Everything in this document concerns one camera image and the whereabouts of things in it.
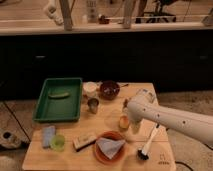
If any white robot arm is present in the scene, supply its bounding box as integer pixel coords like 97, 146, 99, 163
126, 89, 213, 146

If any dark red bowl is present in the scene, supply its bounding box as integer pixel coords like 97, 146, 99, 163
99, 80, 120, 100

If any orange yellow apple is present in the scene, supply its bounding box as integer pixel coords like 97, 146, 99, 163
119, 116, 130, 129

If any light green plastic cup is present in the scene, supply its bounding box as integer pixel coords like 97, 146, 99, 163
50, 134, 65, 152

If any spoon in bowl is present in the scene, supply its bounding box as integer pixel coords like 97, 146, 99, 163
114, 83, 129, 91

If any green cucumber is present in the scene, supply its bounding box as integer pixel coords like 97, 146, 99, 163
48, 92, 70, 99

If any white round floor object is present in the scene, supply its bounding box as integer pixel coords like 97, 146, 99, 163
1, 132, 21, 149

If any grey folded cloth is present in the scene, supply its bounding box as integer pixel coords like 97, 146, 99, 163
96, 137, 125, 159

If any wooden block eraser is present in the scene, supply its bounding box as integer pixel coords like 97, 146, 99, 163
73, 132, 97, 151

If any wooden shelf counter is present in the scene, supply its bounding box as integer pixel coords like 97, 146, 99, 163
0, 19, 213, 36

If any green plastic tray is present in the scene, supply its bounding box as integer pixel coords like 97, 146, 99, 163
33, 78, 82, 123

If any black power cable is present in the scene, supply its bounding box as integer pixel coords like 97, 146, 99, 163
165, 126, 213, 171

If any white ceramic cup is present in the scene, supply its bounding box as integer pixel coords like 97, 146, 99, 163
83, 82, 97, 98

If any black white dish brush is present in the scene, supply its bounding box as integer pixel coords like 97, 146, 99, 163
137, 124, 160, 160

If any small metal cup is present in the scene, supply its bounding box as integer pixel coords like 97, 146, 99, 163
87, 98, 99, 114

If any orange plate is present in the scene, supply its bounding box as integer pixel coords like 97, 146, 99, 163
94, 131, 126, 165

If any bunch of red grapes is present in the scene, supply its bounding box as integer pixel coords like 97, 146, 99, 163
122, 99, 129, 112

